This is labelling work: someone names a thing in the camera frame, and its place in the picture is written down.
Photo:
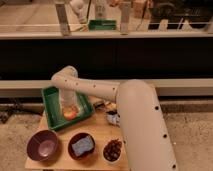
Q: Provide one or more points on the blue sponge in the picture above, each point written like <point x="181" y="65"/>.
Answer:
<point x="83" y="145"/>

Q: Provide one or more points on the blue crumpled cloth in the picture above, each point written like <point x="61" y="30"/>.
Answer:
<point x="113" y="119"/>

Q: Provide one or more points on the empty purple bowl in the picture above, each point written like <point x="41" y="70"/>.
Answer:
<point x="42" y="145"/>

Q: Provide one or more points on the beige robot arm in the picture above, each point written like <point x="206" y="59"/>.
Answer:
<point x="146" y="138"/>

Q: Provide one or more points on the green plastic tray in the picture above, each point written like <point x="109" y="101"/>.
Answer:
<point x="55" y="119"/>

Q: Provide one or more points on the brown nuts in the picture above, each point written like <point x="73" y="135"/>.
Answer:
<point x="112" y="150"/>

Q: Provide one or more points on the orange red apple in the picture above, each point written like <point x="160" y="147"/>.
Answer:
<point x="70" y="115"/>

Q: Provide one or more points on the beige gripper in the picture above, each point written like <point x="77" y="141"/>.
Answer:
<point x="67" y="98"/>

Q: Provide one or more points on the dark red bowl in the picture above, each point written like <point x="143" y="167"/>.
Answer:
<point x="73" y="140"/>

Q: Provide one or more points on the small dark metal object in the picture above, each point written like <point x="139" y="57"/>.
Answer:
<point x="99" y="105"/>

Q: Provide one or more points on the white bowl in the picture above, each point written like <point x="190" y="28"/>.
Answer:
<point x="106" y="159"/>

